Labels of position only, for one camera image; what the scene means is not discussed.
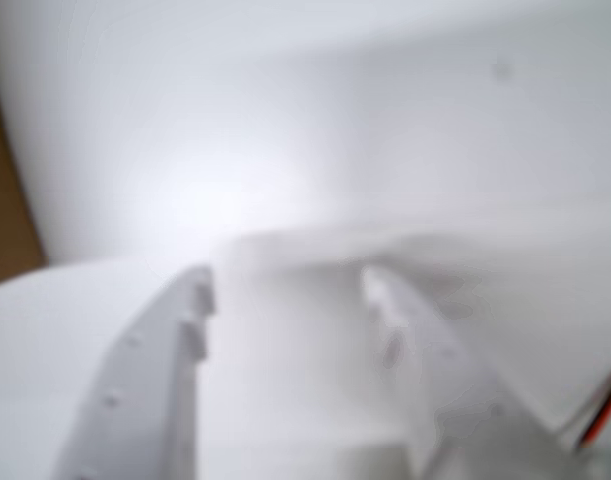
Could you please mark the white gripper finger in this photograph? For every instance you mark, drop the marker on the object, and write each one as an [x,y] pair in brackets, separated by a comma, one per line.
[450,420]
[95,380]

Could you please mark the brown cardboard box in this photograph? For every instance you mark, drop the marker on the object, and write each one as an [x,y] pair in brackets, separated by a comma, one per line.
[7,200]

